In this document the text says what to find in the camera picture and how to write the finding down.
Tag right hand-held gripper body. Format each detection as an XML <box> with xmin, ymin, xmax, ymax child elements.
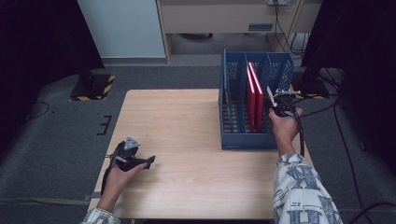
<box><xmin>269</xmin><ymin>88</ymin><xmax>303</xmax><ymax>119</ymax></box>

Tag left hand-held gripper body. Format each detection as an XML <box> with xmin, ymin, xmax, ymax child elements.
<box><xmin>106</xmin><ymin>135</ymin><xmax>148</xmax><ymax>173</ymax></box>

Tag white book with green leaf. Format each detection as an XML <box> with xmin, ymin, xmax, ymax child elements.
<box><xmin>265</xmin><ymin>86</ymin><xmax>278</xmax><ymax>108</ymax></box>

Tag blue plastic file rack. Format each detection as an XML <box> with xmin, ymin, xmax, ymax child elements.
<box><xmin>219</xmin><ymin>49</ymin><xmax>295</xmax><ymax>151</ymax></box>

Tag person's right hand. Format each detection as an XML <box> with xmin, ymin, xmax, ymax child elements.
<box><xmin>268</xmin><ymin>107</ymin><xmax>304</xmax><ymax>152</ymax></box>

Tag person's left hand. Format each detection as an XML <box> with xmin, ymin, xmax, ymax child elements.
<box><xmin>101</xmin><ymin>162</ymin><xmax>148</xmax><ymax>203</ymax></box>

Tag black stand base striped edge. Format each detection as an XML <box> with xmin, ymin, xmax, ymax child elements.
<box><xmin>68</xmin><ymin>73</ymin><xmax>116</xmax><ymax>102</ymax></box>
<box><xmin>289</xmin><ymin>77</ymin><xmax>331</xmax><ymax>101</ymax></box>

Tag grey tape piece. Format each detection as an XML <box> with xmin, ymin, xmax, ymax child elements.
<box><xmin>83</xmin><ymin>191</ymin><xmax>104</xmax><ymax>202</ymax></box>

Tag grey vent grille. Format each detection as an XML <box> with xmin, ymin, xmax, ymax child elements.
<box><xmin>247</xmin><ymin>22</ymin><xmax>275</xmax><ymax>33</ymax></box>

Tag black curtain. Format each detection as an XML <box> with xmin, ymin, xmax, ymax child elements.
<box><xmin>300</xmin><ymin>0</ymin><xmax>396</xmax><ymax>175</ymax></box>
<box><xmin>0</xmin><ymin>0</ymin><xmax>106</xmax><ymax>157</ymax></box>

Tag beige wooden desk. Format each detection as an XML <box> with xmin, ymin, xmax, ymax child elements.
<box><xmin>155</xmin><ymin>0</ymin><xmax>323</xmax><ymax>64</ymax></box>

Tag white cabinet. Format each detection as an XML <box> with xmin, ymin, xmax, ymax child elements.
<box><xmin>77</xmin><ymin>0</ymin><xmax>166</xmax><ymax>59</ymax></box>

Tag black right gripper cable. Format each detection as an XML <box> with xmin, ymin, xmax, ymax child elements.
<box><xmin>286</xmin><ymin>99</ymin><xmax>306</xmax><ymax>157</ymax></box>

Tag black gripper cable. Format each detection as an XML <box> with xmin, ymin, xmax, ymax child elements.
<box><xmin>286</xmin><ymin>99</ymin><xmax>306</xmax><ymax>157</ymax></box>
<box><xmin>101</xmin><ymin>146</ymin><xmax>120</xmax><ymax>194</ymax></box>

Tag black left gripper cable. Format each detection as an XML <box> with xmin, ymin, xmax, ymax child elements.
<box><xmin>101</xmin><ymin>146</ymin><xmax>120</xmax><ymax>194</ymax></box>

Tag black hanging cables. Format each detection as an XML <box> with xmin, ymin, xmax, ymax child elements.
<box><xmin>273</xmin><ymin>0</ymin><xmax>310</xmax><ymax>60</ymax></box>

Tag long black floor cable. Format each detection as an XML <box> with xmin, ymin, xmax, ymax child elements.
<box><xmin>332</xmin><ymin>99</ymin><xmax>367</xmax><ymax>224</ymax></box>

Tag thin black floor cable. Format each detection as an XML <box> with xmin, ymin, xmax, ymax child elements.
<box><xmin>27</xmin><ymin>101</ymin><xmax>50</xmax><ymax>119</ymax></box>

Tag curved black floor cable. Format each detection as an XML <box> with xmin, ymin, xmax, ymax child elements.
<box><xmin>348</xmin><ymin>202</ymin><xmax>396</xmax><ymax>224</ymax></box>

